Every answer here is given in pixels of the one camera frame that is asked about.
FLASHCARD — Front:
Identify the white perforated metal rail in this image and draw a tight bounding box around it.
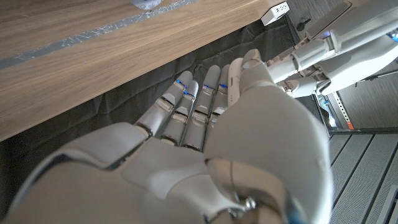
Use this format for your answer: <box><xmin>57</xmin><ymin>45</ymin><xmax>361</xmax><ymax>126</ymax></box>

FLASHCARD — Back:
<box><xmin>331</xmin><ymin>91</ymin><xmax>355</xmax><ymax>131</ymax></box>

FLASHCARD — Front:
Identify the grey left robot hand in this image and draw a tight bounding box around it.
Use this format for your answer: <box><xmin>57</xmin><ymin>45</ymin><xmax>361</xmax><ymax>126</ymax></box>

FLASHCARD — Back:
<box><xmin>266</xmin><ymin>0</ymin><xmax>398</xmax><ymax>99</ymax></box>

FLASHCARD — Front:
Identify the grey tape outline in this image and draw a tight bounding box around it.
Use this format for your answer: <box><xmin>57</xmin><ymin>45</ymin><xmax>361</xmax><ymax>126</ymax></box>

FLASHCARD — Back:
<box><xmin>0</xmin><ymin>0</ymin><xmax>200</xmax><ymax>71</ymax></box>

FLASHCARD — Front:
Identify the black round knob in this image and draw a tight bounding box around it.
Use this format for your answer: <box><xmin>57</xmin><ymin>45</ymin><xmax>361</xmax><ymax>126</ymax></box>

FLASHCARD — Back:
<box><xmin>295</xmin><ymin>17</ymin><xmax>312</xmax><ymax>32</ymax></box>

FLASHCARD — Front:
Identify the black backdrop curtain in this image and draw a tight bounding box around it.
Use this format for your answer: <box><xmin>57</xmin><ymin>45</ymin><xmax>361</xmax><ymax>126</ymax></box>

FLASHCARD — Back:
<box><xmin>0</xmin><ymin>15</ymin><xmax>330</xmax><ymax>215</ymax></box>

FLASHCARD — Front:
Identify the white power strip box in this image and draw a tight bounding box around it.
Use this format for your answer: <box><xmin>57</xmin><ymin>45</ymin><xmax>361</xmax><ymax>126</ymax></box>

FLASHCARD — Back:
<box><xmin>260</xmin><ymin>1</ymin><xmax>290</xmax><ymax>27</ymax></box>

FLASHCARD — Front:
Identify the white black game controller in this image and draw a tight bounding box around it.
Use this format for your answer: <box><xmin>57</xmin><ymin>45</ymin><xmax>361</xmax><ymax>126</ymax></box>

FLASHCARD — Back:
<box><xmin>129</xmin><ymin>0</ymin><xmax>163</xmax><ymax>11</ymax></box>

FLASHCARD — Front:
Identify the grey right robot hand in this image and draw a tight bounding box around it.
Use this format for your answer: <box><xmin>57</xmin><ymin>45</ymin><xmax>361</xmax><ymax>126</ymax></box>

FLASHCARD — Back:
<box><xmin>2</xmin><ymin>49</ymin><xmax>335</xmax><ymax>224</ymax></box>

